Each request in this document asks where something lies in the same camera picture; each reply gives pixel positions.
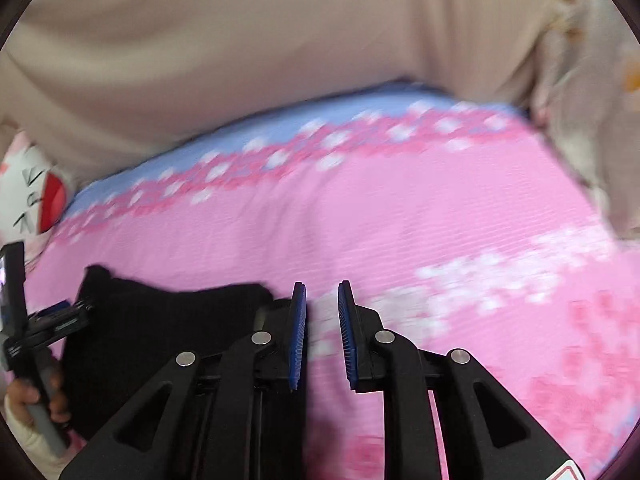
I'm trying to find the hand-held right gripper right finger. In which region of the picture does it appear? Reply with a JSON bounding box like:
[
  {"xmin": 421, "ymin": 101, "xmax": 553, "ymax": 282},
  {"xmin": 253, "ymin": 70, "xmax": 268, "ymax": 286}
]
[{"xmin": 338, "ymin": 280, "xmax": 587, "ymax": 480}]

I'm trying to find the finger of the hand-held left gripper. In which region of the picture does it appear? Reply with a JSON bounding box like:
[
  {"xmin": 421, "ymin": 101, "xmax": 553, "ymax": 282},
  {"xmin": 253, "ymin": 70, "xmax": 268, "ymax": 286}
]
[{"xmin": 25, "ymin": 297, "xmax": 97, "ymax": 347}]

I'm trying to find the pale floral fleece blanket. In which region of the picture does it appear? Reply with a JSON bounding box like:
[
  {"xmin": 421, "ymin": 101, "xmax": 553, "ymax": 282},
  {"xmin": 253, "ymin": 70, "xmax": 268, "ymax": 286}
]
[{"xmin": 530, "ymin": 0, "xmax": 640, "ymax": 242}]

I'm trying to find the person's left hand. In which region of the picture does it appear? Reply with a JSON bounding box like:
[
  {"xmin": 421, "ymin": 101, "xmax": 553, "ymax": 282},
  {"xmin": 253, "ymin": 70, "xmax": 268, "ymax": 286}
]
[{"xmin": 4, "ymin": 360, "xmax": 72, "ymax": 433}]

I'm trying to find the beige duvet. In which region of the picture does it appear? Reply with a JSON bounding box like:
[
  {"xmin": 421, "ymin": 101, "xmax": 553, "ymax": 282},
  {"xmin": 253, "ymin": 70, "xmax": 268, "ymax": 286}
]
[{"xmin": 0, "ymin": 0, "xmax": 593, "ymax": 192}]

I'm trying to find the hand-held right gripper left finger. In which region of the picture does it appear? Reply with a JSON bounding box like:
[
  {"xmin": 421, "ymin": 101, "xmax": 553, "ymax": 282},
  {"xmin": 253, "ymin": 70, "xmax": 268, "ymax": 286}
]
[{"xmin": 59, "ymin": 281, "xmax": 307, "ymax": 480}]

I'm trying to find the white and red plush pillow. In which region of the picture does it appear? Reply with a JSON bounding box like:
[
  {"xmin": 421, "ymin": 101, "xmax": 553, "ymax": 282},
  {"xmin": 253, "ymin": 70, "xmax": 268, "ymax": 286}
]
[{"xmin": 0, "ymin": 130, "xmax": 77, "ymax": 262}]

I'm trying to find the pink floral bedsheet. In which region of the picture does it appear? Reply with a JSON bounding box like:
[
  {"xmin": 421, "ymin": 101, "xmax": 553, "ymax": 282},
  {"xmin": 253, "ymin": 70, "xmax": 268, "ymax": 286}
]
[{"xmin": 25, "ymin": 82, "xmax": 640, "ymax": 480}]

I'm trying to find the person's left forearm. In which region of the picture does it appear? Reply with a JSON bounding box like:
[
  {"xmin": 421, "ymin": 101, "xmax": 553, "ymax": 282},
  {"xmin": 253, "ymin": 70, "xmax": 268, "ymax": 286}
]
[{"xmin": 4, "ymin": 410, "xmax": 87, "ymax": 468}]

